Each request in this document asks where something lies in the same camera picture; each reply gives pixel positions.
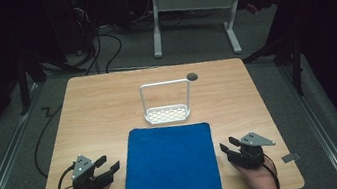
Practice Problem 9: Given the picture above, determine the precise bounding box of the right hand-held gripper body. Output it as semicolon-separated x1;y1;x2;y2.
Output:
223;128;280;174

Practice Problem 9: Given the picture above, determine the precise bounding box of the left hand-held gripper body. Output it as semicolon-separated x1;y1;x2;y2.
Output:
68;150;118;189

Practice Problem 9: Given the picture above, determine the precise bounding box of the person's right hand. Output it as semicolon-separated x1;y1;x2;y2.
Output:
230;155;282;189

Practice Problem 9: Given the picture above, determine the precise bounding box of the grey tape strip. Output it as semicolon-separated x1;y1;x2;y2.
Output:
280;151;302;165

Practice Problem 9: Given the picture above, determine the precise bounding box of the blue cloth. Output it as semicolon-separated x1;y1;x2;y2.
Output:
112;116;224;189

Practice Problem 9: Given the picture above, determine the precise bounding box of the round dark table grommet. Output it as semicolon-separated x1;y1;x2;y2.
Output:
186;71;200;84

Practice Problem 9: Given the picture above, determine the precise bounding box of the black metal stand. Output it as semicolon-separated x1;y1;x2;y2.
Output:
238;28;313;105
11;52;53;117

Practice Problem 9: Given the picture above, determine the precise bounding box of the dark computer tower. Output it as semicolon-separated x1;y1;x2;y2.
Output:
42;0;102;60

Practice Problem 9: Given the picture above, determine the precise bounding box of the desk with white legs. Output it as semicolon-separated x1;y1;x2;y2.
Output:
145;0;296;67

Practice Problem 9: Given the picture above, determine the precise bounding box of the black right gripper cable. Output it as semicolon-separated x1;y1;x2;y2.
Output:
261;150;282;189

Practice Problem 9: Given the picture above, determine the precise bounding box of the black floor cable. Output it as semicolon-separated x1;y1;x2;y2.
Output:
26;103;74;181

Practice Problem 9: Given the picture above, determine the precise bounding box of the white rack with handle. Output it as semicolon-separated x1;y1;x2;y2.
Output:
138;76;196;127

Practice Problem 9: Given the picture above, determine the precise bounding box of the bundle of black floor cables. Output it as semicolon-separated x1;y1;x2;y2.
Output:
60;22;128;80

